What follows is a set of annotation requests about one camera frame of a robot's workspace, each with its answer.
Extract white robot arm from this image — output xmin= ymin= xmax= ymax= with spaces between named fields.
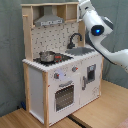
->
xmin=78 ymin=0 xmax=128 ymax=73

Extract wooden toy kitchen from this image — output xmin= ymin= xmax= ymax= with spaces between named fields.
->
xmin=22 ymin=2 xmax=102 ymax=127

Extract black stovetop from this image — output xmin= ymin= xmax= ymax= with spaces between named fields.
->
xmin=34 ymin=53 xmax=71 ymax=66

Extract red right stove knob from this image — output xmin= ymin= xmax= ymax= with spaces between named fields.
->
xmin=72 ymin=66 xmax=78 ymax=72

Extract red stove knob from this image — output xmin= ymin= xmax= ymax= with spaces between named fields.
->
xmin=72 ymin=66 xmax=78 ymax=72
xmin=54 ymin=73 xmax=60 ymax=79

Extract red left stove knob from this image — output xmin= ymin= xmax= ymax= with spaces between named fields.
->
xmin=54 ymin=73 xmax=60 ymax=79

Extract grey sink basin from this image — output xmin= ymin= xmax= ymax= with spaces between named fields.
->
xmin=66 ymin=47 xmax=93 ymax=56

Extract black toy faucet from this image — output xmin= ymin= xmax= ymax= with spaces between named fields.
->
xmin=67 ymin=33 xmax=82 ymax=49

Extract silver cooking pot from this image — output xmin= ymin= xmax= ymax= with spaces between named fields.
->
xmin=39 ymin=51 xmax=55 ymax=62

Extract white cabinet door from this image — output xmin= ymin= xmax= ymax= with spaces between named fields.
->
xmin=80 ymin=55 xmax=102 ymax=106

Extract oven door with window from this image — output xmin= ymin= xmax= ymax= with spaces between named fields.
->
xmin=55 ymin=81 xmax=75 ymax=112

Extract grey range hood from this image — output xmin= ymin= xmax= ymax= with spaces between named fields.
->
xmin=35 ymin=6 xmax=64 ymax=27

